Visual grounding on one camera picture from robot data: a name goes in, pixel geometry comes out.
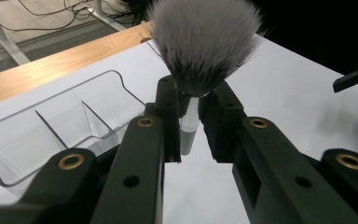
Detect clear acrylic organizer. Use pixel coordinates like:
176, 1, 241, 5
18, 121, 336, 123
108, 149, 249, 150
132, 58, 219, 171
0, 69, 147, 199

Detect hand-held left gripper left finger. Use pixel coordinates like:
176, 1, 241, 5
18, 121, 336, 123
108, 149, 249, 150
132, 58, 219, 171
89, 74, 182, 224

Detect black cables under desk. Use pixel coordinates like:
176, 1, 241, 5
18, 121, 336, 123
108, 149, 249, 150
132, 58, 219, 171
0, 0, 147, 33

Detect black-handled makeup brush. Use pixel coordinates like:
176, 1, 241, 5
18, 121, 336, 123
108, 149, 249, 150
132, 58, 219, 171
145, 0, 265, 157

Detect white desk frame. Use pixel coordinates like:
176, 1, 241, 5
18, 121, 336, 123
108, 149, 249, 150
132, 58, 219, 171
0, 0, 127, 67

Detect wooden table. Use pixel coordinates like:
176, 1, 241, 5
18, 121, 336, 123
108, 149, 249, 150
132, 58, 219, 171
0, 20, 157, 110

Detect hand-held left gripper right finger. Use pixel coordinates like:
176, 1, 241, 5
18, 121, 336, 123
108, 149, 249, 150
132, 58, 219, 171
198, 80, 358, 224

